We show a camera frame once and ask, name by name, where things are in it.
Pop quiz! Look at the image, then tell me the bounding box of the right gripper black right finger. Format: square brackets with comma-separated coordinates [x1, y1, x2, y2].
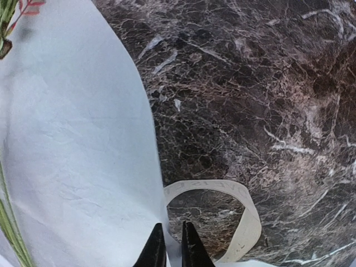
[181, 221, 214, 267]

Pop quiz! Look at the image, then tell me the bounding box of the white paper bouquet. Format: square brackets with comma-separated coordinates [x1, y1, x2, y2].
[1, 0, 46, 267]

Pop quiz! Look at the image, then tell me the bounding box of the cream printed ribbon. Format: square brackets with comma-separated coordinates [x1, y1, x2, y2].
[164, 179, 262, 266]

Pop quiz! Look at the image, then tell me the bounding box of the white translucent wrapping paper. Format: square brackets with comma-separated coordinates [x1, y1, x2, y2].
[0, 0, 279, 267]

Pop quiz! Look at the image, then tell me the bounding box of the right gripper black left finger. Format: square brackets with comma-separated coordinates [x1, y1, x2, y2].
[133, 223, 167, 267]

